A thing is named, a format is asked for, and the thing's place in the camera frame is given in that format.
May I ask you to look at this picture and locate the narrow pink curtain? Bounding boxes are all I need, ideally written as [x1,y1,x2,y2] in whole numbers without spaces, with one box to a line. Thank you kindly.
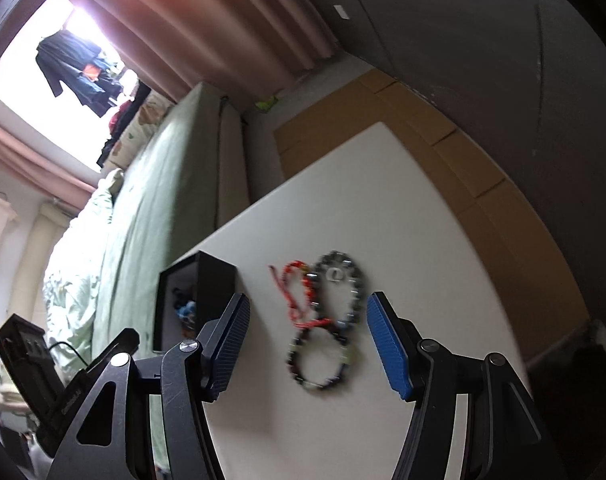
[0,112,101,201]

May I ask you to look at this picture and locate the black jewelry box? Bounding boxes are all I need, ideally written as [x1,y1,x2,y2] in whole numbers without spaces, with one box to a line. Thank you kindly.
[153,251,239,353]

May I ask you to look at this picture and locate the brown cardboard sheets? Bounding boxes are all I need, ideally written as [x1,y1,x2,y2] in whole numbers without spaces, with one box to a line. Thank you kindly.
[274,69,591,361]

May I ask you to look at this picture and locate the pile of clothes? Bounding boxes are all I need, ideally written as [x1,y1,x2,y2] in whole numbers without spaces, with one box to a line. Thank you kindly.
[97,82,151,168]

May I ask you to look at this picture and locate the dark brown wardrobe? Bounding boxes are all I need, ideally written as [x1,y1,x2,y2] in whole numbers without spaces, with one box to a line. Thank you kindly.
[328,0,606,376]

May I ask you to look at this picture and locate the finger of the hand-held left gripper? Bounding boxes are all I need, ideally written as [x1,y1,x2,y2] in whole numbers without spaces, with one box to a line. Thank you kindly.
[85,328,140,386]

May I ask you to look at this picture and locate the black and green bead bracelet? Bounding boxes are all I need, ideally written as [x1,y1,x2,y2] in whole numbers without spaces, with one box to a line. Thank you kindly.
[285,322,359,391]

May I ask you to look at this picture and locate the black cable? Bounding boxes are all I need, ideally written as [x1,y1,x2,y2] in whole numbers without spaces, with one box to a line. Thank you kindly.
[48,342,86,366]

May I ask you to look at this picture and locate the bed with green sheet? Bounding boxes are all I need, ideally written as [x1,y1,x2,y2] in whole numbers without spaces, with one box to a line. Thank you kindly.
[13,82,249,361]

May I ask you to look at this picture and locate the dark hanging clothes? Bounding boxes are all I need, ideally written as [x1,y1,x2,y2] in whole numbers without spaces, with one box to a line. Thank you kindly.
[35,30,126,118]

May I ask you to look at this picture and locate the red bead bracelet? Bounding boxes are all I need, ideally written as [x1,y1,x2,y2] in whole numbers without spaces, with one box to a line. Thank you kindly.
[269,260,334,331]

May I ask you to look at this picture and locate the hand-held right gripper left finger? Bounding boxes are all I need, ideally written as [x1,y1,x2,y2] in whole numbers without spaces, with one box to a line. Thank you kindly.
[45,292,251,480]

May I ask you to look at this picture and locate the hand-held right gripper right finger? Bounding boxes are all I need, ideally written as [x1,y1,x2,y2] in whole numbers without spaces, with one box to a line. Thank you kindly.
[365,290,544,480]

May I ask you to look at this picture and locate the pale green quilt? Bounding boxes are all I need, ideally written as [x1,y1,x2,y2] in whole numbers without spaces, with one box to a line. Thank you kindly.
[43,170,126,366]

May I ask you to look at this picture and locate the wide pink curtain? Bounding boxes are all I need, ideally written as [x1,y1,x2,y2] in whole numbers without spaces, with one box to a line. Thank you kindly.
[63,0,349,103]

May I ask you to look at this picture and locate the floral pillow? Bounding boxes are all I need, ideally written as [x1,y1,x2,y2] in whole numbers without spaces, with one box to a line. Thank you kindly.
[108,92,174,168]

